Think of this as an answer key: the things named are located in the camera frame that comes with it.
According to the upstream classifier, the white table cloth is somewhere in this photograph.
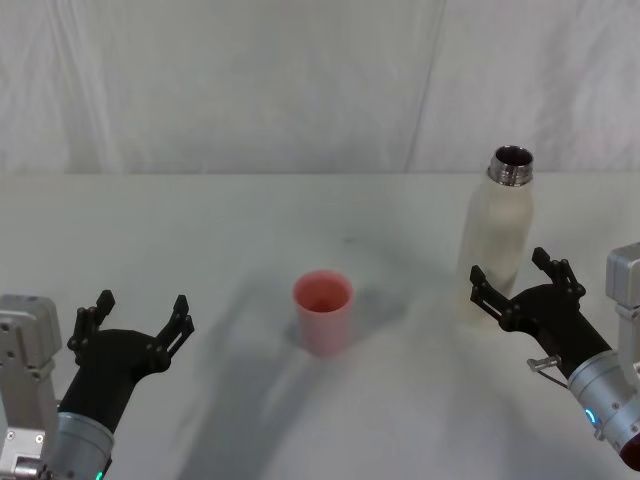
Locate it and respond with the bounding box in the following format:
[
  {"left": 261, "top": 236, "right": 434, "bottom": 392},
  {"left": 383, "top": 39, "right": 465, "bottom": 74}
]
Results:
[{"left": 0, "top": 171, "right": 640, "bottom": 480}]

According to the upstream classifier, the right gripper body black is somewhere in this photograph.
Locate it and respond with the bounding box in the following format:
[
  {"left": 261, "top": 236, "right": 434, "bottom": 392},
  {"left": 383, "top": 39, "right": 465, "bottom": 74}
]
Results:
[{"left": 504, "top": 283, "right": 614, "bottom": 386}]

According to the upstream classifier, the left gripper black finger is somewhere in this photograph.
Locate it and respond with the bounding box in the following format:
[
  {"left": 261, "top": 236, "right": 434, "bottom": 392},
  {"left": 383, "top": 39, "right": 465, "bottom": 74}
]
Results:
[
  {"left": 148, "top": 294, "right": 196, "bottom": 359},
  {"left": 66, "top": 289, "right": 117, "bottom": 366}
]

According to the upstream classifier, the thin cable with silver plug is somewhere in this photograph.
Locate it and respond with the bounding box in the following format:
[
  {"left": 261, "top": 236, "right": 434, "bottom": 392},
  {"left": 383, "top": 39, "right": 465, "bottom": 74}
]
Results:
[{"left": 526, "top": 354, "right": 570, "bottom": 387}]

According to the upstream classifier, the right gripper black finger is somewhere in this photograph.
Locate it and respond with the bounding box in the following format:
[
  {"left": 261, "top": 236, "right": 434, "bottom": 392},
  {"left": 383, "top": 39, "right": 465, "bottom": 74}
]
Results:
[
  {"left": 530, "top": 246, "right": 587, "bottom": 298},
  {"left": 469, "top": 264, "right": 515, "bottom": 330}
]

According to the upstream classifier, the cream vacuum bottle steel neck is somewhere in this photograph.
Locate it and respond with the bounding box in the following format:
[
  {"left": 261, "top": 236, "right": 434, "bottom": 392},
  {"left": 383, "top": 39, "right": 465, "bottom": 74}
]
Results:
[{"left": 455, "top": 144, "right": 536, "bottom": 330}]

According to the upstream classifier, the white backdrop cloth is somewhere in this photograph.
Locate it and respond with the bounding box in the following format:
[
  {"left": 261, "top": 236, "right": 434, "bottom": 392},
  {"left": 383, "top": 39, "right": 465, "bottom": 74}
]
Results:
[{"left": 0, "top": 0, "right": 640, "bottom": 176}]

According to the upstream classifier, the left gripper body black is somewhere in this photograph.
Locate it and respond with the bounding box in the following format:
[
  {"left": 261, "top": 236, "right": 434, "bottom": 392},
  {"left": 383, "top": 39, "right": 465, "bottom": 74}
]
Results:
[{"left": 57, "top": 328, "right": 170, "bottom": 436}]

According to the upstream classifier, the pink cup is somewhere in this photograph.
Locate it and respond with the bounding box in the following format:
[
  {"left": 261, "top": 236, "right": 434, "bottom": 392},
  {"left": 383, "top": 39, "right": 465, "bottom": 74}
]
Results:
[{"left": 292, "top": 269, "right": 355, "bottom": 359}]

